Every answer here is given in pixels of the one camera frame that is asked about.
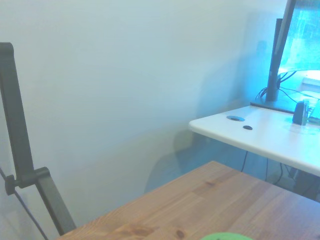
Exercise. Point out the clear water bottle green cap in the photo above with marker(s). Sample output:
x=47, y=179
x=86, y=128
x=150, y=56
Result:
x=222, y=236

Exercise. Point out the dark monitor stand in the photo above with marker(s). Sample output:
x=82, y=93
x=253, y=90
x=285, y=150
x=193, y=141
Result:
x=275, y=75

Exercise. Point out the small black oval cap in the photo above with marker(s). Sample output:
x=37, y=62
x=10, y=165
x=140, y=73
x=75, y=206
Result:
x=247, y=127

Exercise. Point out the white desk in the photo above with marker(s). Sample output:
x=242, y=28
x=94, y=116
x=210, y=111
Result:
x=275, y=140

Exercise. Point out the small black speaker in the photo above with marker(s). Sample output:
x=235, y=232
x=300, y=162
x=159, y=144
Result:
x=298, y=113

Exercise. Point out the clear drinking glass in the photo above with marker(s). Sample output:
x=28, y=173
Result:
x=311, y=112

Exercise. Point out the computer monitor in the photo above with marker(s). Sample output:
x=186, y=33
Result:
x=302, y=32

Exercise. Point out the black camera stand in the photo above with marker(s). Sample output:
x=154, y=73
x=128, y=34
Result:
x=18, y=125

